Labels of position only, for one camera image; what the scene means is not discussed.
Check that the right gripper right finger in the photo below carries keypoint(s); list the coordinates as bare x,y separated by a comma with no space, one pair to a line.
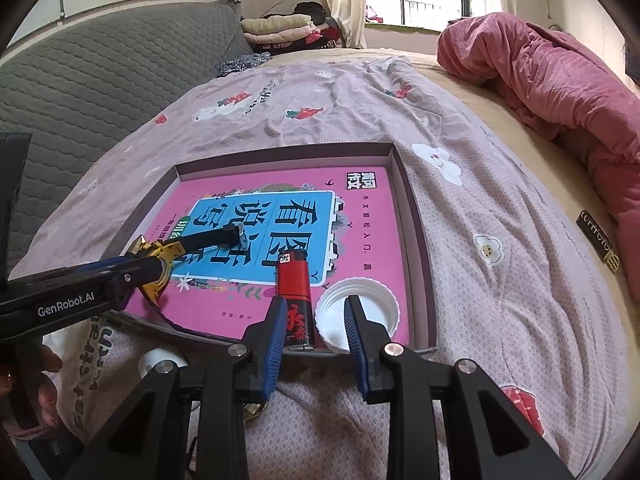
487,437

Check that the pink strawberry bear blanket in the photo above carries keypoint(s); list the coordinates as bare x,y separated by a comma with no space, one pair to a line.
516,289

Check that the grey quilted headboard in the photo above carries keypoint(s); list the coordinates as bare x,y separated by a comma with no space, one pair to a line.
81,91

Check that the crumpled pink duvet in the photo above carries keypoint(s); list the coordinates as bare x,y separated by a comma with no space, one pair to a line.
566,94

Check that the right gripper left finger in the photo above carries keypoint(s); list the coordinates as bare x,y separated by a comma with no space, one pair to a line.
147,436

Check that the beige mattress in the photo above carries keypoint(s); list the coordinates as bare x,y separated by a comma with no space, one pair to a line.
557,170

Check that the person's hand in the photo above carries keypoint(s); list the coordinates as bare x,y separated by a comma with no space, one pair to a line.
29,400

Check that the folded clothes stack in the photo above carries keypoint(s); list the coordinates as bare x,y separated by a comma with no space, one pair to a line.
309,27

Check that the red lighter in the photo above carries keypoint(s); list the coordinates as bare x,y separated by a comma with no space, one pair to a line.
294,286

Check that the blue patterned cloth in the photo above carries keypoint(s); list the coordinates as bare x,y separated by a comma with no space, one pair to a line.
244,62

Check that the shallow grey cardboard box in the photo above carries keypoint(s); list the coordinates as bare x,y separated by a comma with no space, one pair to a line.
350,207

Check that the brass metal fitting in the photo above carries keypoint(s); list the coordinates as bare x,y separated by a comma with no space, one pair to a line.
253,410

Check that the white earbuds case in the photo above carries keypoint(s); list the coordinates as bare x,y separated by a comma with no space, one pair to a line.
151,358

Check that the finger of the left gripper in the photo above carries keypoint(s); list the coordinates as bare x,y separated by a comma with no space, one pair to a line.
119,272

